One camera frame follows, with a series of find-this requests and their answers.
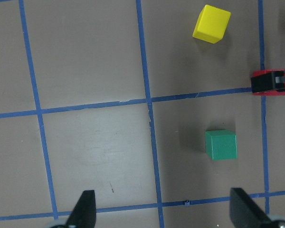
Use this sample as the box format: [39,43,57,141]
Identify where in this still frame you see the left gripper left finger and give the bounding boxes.
[64,190,96,228]

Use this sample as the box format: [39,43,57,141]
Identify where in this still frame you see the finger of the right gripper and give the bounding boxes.
[250,68,285,93]

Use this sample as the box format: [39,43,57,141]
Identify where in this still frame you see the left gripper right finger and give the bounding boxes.
[229,188,276,228]

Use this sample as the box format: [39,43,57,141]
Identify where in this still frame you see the red wooden block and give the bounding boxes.
[250,68,285,96]

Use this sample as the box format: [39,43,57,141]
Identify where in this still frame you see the green wooden block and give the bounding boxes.
[205,130,238,161]

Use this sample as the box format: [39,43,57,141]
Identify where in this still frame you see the yellow wooden block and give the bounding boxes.
[192,5,231,44]

